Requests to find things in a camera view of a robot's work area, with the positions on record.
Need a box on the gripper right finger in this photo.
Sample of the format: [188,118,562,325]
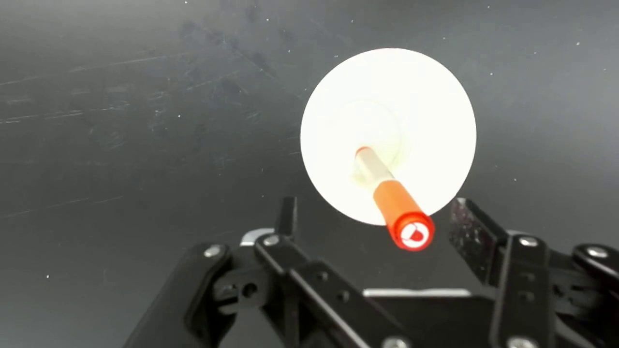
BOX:
[448,197,619,348]

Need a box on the white cup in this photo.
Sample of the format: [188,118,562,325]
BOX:
[300,48,477,226]

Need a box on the orange capped marker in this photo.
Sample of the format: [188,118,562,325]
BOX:
[354,146,435,252]

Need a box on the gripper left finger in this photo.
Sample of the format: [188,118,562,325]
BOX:
[123,196,413,348]

